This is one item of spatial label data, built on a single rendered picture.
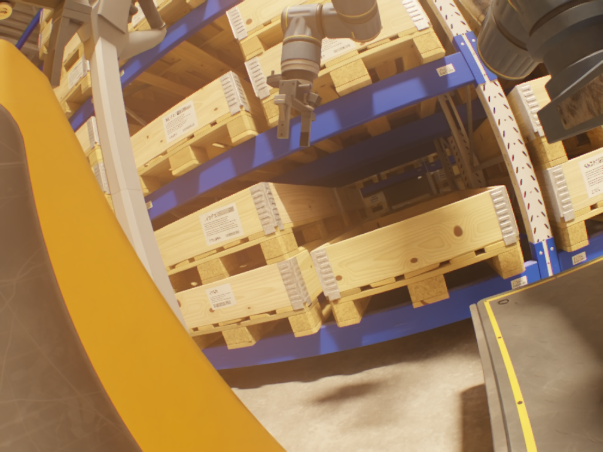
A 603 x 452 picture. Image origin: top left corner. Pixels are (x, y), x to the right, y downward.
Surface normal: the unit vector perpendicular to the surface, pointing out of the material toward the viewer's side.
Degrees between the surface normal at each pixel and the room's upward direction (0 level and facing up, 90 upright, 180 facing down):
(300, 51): 98
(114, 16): 106
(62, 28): 114
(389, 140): 90
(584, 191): 90
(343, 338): 90
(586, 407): 0
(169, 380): 90
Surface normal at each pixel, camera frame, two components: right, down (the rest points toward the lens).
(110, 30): 0.99, -0.06
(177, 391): 0.80, -0.29
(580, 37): -0.76, 0.25
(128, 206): 0.55, -0.22
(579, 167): -0.34, 0.10
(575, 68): -0.90, 0.31
